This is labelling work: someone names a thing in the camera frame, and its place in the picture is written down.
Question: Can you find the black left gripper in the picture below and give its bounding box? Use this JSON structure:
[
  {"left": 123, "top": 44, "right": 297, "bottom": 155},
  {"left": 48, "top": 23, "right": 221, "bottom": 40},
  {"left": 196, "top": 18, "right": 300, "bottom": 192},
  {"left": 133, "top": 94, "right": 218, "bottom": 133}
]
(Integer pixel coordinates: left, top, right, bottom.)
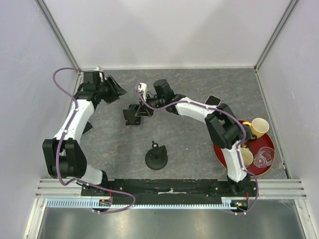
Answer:
[{"left": 97, "top": 75, "right": 127, "bottom": 105}]

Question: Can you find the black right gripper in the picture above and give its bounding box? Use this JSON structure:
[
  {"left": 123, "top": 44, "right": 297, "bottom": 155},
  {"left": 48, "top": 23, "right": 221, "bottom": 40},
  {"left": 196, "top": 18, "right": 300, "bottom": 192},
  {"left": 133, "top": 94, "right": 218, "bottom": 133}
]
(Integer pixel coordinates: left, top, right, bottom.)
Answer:
[{"left": 136, "top": 93, "right": 165, "bottom": 118}]

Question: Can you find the black phone clear case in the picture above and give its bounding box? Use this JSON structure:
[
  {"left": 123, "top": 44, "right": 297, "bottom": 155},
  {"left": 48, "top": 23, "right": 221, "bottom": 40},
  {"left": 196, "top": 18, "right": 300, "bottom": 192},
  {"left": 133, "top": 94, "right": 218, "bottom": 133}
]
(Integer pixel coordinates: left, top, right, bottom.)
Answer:
[{"left": 82, "top": 121, "right": 93, "bottom": 135}]

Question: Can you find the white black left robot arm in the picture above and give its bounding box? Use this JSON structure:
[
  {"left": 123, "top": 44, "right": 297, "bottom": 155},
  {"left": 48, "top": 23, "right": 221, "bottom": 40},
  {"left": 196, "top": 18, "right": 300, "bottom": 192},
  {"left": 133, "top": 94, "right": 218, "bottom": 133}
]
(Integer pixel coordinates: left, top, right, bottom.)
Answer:
[{"left": 42, "top": 67, "right": 126, "bottom": 196}]

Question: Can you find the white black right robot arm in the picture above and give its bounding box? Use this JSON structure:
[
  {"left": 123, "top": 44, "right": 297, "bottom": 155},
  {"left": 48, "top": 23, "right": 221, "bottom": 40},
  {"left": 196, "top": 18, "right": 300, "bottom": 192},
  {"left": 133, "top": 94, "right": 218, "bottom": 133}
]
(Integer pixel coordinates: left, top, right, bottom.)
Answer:
[{"left": 123, "top": 79, "right": 250, "bottom": 196}]

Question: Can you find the black phone pink case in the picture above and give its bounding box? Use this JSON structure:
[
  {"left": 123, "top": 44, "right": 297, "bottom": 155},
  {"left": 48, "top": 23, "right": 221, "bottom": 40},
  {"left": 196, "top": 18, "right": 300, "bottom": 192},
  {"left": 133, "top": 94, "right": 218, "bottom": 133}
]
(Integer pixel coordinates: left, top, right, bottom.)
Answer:
[{"left": 204, "top": 95, "right": 222, "bottom": 106}]

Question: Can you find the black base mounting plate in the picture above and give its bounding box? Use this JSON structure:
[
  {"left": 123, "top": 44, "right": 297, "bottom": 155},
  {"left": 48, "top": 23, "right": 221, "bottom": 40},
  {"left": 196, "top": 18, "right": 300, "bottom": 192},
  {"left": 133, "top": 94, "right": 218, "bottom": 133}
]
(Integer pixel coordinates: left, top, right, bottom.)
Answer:
[{"left": 81, "top": 178, "right": 258, "bottom": 206}]

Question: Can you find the beige paper cup lower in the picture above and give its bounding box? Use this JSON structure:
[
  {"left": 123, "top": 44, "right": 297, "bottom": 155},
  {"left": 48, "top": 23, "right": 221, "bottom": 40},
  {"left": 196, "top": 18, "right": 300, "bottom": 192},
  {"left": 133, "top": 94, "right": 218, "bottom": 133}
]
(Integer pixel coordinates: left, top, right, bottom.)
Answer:
[{"left": 241, "top": 148, "right": 254, "bottom": 167}]

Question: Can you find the beige paper cup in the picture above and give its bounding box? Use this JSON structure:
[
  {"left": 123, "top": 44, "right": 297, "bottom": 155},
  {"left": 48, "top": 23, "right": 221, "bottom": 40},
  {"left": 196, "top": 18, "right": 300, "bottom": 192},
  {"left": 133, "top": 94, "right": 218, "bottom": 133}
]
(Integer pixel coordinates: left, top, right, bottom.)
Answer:
[
  {"left": 241, "top": 148, "right": 254, "bottom": 167},
  {"left": 250, "top": 118, "right": 270, "bottom": 138}
]

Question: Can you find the beige paper cup upper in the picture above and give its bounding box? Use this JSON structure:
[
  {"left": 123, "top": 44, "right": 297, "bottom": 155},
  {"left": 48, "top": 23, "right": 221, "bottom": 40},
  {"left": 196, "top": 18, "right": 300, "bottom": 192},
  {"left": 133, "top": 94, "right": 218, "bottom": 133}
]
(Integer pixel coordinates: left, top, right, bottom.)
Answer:
[{"left": 250, "top": 118, "right": 270, "bottom": 138}]

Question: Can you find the red round tray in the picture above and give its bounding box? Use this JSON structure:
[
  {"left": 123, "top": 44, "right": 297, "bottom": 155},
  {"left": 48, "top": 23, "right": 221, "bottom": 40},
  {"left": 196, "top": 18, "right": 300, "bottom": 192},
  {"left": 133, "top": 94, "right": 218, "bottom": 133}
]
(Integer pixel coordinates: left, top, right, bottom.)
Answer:
[{"left": 213, "top": 119, "right": 276, "bottom": 177}]

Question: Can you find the clear plastic cup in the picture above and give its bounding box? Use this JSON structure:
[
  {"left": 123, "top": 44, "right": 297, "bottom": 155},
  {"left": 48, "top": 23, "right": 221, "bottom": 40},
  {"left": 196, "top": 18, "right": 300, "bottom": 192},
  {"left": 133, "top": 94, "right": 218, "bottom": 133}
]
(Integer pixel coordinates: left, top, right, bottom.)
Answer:
[{"left": 253, "top": 146, "right": 275, "bottom": 168}]

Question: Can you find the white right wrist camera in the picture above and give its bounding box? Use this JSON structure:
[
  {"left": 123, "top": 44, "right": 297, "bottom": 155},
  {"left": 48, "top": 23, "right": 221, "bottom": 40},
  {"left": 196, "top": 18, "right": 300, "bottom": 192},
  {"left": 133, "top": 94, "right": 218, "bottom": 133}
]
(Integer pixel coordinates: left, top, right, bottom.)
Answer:
[{"left": 136, "top": 83, "right": 148, "bottom": 98}]

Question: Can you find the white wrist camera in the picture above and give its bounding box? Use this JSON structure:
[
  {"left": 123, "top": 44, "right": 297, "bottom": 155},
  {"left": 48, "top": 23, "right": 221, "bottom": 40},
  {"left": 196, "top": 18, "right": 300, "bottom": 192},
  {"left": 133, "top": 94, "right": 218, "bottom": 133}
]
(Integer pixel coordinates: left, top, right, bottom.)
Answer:
[
  {"left": 136, "top": 83, "right": 148, "bottom": 98},
  {"left": 94, "top": 66, "right": 104, "bottom": 81}
]

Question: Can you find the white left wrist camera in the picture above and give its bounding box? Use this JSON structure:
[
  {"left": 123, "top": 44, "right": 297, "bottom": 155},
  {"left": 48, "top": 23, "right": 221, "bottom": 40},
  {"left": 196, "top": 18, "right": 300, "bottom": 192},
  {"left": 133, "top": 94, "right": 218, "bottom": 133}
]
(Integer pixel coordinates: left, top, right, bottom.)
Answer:
[{"left": 94, "top": 66, "right": 104, "bottom": 81}]

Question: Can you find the black round base mount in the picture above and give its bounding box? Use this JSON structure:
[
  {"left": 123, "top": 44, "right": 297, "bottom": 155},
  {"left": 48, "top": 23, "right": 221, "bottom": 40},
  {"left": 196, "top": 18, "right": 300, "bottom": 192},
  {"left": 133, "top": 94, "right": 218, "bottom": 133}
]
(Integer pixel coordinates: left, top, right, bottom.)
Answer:
[{"left": 145, "top": 141, "right": 168, "bottom": 170}]

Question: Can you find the left aluminium frame post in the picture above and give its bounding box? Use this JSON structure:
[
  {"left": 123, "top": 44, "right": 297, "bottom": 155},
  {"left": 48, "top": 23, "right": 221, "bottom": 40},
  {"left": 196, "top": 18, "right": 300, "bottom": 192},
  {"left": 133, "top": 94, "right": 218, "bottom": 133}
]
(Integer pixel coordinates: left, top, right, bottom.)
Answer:
[{"left": 34, "top": 0, "right": 80, "bottom": 69}]

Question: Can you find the aluminium frame post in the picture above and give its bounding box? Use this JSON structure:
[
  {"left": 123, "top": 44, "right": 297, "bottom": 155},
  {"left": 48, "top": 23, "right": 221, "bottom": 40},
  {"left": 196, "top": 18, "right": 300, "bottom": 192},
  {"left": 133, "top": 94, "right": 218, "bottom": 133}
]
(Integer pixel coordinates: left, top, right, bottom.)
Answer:
[
  {"left": 253, "top": 0, "right": 300, "bottom": 73},
  {"left": 34, "top": 0, "right": 80, "bottom": 69}
]

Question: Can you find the grey slotted cable duct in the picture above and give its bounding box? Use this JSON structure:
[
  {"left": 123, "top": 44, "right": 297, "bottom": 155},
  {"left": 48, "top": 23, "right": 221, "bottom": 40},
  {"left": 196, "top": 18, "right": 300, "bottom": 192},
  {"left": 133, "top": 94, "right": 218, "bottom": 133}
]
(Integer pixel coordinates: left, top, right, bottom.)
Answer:
[{"left": 47, "top": 197, "right": 250, "bottom": 210}]

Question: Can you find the right aluminium frame post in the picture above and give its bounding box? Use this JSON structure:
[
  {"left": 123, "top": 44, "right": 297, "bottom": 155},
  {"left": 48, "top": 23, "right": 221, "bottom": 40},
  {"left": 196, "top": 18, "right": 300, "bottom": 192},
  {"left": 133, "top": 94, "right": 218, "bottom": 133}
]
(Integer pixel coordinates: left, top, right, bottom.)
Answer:
[{"left": 253, "top": 0, "right": 300, "bottom": 73}]

